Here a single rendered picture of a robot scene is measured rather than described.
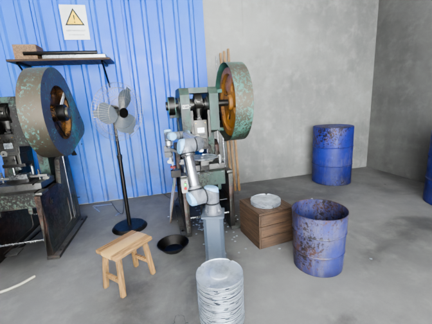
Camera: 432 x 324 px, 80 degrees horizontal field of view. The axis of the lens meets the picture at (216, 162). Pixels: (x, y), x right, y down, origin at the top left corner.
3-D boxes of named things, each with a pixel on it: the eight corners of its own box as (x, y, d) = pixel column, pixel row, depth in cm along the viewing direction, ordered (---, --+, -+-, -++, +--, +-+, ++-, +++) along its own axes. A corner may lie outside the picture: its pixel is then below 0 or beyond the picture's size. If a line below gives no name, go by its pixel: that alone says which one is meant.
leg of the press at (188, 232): (192, 236, 267) (184, 151, 247) (181, 238, 265) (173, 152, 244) (182, 204, 355) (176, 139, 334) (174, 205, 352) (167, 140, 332)
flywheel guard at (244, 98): (255, 143, 252) (253, 54, 234) (227, 146, 246) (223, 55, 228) (227, 133, 350) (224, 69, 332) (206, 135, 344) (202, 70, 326)
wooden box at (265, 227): (294, 240, 249) (294, 206, 241) (260, 249, 236) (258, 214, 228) (271, 222, 285) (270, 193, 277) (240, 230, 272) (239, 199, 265)
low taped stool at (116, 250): (137, 264, 226) (132, 229, 219) (157, 272, 213) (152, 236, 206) (101, 288, 198) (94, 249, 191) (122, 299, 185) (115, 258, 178)
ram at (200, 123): (209, 146, 271) (207, 117, 265) (195, 148, 268) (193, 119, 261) (206, 144, 288) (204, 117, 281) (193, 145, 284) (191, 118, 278)
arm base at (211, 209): (222, 216, 206) (221, 204, 204) (203, 216, 207) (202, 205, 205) (222, 208, 221) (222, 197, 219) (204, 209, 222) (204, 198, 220)
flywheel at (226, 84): (255, 58, 244) (233, 74, 314) (234, 58, 239) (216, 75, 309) (260, 134, 253) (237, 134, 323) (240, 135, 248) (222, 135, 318)
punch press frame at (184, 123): (229, 213, 279) (222, 85, 249) (189, 219, 270) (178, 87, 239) (213, 190, 354) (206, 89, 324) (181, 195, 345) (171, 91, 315)
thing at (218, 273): (250, 266, 163) (250, 265, 163) (228, 296, 139) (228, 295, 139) (212, 254, 178) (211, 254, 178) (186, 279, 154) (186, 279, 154)
